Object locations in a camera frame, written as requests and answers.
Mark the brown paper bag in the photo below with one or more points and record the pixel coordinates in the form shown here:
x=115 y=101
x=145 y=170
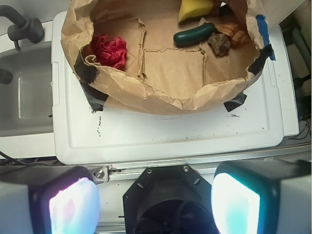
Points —
x=158 y=77

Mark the black tape corner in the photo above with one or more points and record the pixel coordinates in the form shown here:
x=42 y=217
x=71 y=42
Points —
x=86 y=72
x=257 y=66

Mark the brown rock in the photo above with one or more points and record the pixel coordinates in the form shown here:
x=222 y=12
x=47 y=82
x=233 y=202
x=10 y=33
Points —
x=220 y=44

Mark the metal corner bracket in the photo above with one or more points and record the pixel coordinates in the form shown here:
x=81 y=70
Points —
x=100 y=174

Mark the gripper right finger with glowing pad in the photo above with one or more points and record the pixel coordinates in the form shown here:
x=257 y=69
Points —
x=262 y=197

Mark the grey sink faucet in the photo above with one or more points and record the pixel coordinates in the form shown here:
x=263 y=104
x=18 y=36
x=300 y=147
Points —
x=22 y=28

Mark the yellow sponge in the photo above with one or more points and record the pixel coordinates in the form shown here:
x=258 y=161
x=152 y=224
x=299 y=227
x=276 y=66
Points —
x=194 y=8

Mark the white sink basin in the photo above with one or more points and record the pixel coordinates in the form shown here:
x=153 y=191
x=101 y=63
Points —
x=26 y=123

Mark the striped wooden block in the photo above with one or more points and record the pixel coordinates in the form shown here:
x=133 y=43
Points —
x=234 y=32

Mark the black octagonal mount plate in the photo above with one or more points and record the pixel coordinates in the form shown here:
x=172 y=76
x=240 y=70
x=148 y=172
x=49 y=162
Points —
x=169 y=200

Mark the black tape lower left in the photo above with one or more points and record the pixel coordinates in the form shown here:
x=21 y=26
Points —
x=95 y=98

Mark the white plastic bin lid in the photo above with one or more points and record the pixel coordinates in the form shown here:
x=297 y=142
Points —
x=84 y=136

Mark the black tape bottom right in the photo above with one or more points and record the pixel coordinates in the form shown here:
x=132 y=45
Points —
x=235 y=102

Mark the red crumpled cloth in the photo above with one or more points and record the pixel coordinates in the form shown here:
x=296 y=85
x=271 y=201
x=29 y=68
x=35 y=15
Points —
x=110 y=53

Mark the blue tape strip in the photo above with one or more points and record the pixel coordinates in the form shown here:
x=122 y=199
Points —
x=264 y=32

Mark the black tape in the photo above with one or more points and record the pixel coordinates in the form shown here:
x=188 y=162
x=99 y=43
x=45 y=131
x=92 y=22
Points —
x=235 y=102
x=95 y=98

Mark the black tape right corner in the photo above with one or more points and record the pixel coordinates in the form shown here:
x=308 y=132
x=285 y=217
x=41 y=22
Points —
x=257 y=66

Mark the dark green plastic pickle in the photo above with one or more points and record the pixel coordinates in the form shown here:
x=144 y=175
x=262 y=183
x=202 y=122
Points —
x=195 y=35

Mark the black tape left corner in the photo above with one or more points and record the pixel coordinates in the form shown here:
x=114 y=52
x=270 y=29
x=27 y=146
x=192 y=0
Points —
x=86 y=72

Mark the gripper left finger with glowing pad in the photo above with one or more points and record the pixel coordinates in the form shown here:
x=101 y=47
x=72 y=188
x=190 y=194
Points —
x=48 y=200

